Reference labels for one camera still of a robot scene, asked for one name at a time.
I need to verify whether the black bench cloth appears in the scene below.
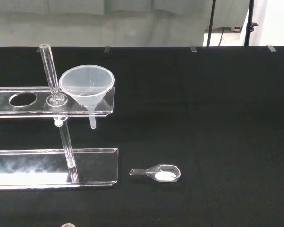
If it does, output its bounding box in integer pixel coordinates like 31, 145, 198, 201
0, 45, 284, 227

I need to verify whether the glass weighing funnel with powder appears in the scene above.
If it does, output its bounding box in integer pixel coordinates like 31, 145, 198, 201
129, 163, 182, 183

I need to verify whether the clear acrylic funnel stand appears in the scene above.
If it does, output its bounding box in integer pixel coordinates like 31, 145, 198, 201
0, 43, 119, 191

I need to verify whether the black tripod pole with clamp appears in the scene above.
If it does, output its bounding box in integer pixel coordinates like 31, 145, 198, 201
244, 0, 260, 47

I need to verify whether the thin black tripod pole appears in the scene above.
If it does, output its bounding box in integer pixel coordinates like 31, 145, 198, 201
206, 0, 216, 47

